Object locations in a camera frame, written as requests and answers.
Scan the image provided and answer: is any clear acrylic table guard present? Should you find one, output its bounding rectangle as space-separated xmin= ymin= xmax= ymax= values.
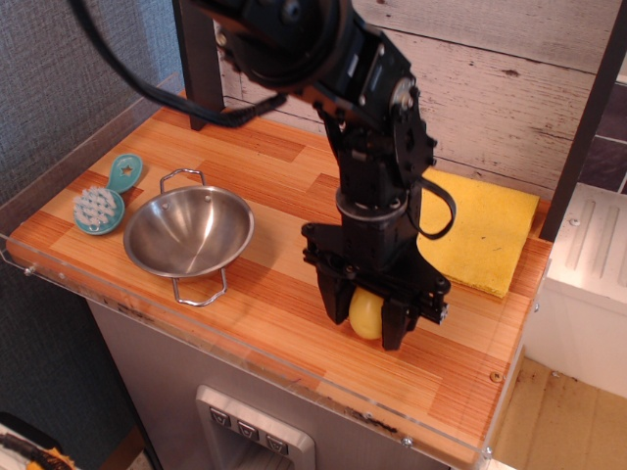
xmin=0 ymin=72 xmax=540 ymax=465

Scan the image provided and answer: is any dark left frame post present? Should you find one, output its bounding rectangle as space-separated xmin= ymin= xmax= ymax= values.
xmin=172 ymin=0 xmax=224 ymax=113

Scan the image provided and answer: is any silver cabinet control panel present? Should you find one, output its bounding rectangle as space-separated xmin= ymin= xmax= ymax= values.
xmin=195 ymin=385 xmax=316 ymax=469

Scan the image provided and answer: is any white side cabinet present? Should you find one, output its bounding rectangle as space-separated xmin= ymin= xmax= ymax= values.
xmin=523 ymin=184 xmax=626 ymax=397

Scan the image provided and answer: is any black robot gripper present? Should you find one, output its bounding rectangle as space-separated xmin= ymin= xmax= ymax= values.
xmin=302 ymin=195 xmax=451 ymax=351

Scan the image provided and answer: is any yellow potato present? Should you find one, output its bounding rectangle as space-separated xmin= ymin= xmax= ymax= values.
xmin=349 ymin=287 xmax=384 ymax=340

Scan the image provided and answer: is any yellow folded cloth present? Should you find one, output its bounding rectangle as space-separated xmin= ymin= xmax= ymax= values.
xmin=417 ymin=169 xmax=540 ymax=298

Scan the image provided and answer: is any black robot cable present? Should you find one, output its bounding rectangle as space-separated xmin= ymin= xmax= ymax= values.
xmin=68 ymin=0 xmax=288 ymax=129

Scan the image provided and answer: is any stainless steel two-handled pot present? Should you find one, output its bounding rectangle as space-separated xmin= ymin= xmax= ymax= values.
xmin=123 ymin=168 xmax=255 ymax=307

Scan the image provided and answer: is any dark right frame post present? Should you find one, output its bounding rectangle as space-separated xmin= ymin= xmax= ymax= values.
xmin=540 ymin=0 xmax=626 ymax=242

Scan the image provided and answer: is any dark frame post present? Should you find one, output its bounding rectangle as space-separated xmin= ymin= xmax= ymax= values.
xmin=172 ymin=0 xmax=224 ymax=113
xmin=540 ymin=0 xmax=626 ymax=242

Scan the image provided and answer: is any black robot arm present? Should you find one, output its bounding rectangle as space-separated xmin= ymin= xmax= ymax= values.
xmin=199 ymin=1 xmax=453 ymax=351

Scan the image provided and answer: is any teal dish brush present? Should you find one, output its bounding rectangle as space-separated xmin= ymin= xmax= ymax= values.
xmin=73 ymin=154 xmax=143 ymax=235

